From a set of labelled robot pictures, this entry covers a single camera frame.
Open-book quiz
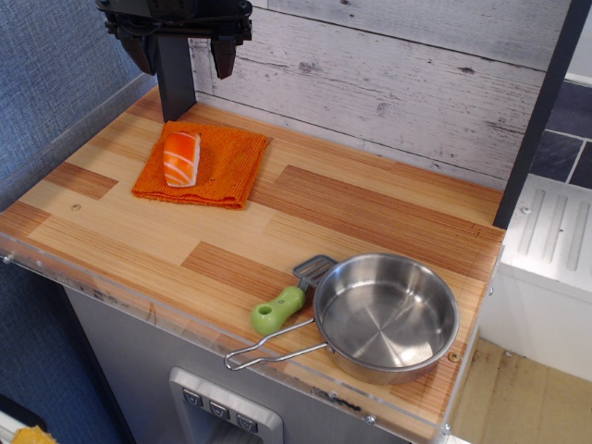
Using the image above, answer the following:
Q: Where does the white ribbed appliance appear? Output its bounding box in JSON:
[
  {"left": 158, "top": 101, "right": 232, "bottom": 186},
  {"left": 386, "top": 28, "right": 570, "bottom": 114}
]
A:
[{"left": 479, "top": 175, "right": 591, "bottom": 380}]

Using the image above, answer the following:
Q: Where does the yellow object bottom corner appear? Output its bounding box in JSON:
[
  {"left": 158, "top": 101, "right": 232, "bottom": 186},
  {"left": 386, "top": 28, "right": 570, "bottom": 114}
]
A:
[{"left": 11, "top": 427, "right": 57, "bottom": 444}]

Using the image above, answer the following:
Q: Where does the orange folded cloth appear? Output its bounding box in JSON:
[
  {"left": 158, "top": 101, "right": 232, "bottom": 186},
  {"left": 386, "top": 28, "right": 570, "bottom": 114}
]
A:
[{"left": 132, "top": 121, "right": 268, "bottom": 209}]

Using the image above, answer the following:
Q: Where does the green handled grey spatula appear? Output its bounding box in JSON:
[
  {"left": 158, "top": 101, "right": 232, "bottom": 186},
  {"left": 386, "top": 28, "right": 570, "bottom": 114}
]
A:
[{"left": 251, "top": 254, "right": 337, "bottom": 336}]

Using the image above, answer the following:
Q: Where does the stainless steel pan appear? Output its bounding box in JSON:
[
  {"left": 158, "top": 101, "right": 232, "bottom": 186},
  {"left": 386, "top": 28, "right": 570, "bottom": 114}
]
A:
[{"left": 245, "top": 253, "right": 460, "bottom": 385}]

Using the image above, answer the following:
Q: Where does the dark grey left post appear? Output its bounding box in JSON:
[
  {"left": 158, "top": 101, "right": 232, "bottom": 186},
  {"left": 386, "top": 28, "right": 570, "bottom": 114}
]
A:
[{"left": 155, "top": 37, "right": 196, "bottom": 122}]

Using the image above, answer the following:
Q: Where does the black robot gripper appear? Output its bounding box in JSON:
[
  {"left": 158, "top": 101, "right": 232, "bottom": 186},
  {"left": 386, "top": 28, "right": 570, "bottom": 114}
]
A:
[{"left": 95, "top": 0, "right": 253, "bottom": 79}]

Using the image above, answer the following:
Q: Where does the salmon sushi toy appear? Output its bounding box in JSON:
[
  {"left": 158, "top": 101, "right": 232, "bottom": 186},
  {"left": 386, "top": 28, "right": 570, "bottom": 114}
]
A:
[{"left": 163, "top": 131, "right": 201, "bottom": 188}]

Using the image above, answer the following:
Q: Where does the silver dispenser button panel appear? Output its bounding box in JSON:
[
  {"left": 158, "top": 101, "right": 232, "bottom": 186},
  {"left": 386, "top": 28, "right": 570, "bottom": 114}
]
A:
[{"left": 169, "top": 367, "right": 284, "bottom": 443}]

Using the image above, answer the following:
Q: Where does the dark grey post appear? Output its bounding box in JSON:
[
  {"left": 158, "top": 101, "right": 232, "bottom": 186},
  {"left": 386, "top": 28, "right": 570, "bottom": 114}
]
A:
[
  {"left": 493, "top": 0, "right": 591, "bottom": 229},
  {"left": 155, "top": 37, "right": 196, "bottom": 122}
]

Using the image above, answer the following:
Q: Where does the dark grey right post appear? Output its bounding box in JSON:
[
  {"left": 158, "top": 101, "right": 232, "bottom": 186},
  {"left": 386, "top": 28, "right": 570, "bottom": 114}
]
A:
[{"left": 493, "top": 0, "right": 591, "bottom": 229}]

